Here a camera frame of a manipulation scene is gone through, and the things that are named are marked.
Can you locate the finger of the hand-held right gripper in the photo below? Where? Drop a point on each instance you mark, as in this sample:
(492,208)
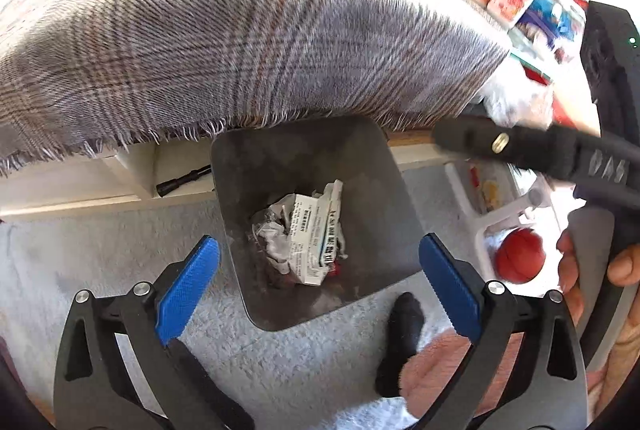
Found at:
(520,147)

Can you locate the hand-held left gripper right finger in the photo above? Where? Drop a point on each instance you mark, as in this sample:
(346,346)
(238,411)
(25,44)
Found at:
(450,290)

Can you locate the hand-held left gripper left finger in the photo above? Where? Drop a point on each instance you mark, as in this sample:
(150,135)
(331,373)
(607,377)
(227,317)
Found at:
(190,290)

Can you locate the red snack wrapper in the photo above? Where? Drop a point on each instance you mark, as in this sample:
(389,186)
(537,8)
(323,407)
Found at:
(336,267)

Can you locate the white printed carton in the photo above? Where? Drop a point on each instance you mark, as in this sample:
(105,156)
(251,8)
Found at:
(315,235)

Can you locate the grey trash bin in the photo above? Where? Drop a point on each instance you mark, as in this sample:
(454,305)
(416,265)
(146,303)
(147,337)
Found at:
(310,159)

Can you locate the person's right forearm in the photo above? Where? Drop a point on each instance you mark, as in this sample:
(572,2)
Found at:
(625,360)

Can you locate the person's right hand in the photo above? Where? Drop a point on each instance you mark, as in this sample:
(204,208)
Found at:
(569,270)

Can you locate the translucent shopping bag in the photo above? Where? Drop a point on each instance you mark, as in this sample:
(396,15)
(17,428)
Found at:
(517,97)

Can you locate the person's black socked foot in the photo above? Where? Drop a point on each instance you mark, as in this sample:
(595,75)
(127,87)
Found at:
(402,335)

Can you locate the white plastic rack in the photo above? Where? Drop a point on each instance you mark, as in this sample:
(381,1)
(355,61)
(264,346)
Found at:
(480,220)

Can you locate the grey fluffy rug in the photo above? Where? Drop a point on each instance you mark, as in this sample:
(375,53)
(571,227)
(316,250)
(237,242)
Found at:
(125,250)

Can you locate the orange basketball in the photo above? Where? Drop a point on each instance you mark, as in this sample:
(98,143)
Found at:
(520,255)

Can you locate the person's pink fuzzy leg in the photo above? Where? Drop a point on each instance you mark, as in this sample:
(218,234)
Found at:
(440,375)

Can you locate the black flashlight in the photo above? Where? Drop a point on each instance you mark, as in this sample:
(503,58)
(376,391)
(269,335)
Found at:
(182,180)

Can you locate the blue snack packet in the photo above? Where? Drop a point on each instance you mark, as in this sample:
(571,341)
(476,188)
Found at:
(550,17)

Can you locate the grey plaid tablecloth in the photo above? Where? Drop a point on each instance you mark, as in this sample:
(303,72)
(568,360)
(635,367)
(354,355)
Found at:
(225,34)

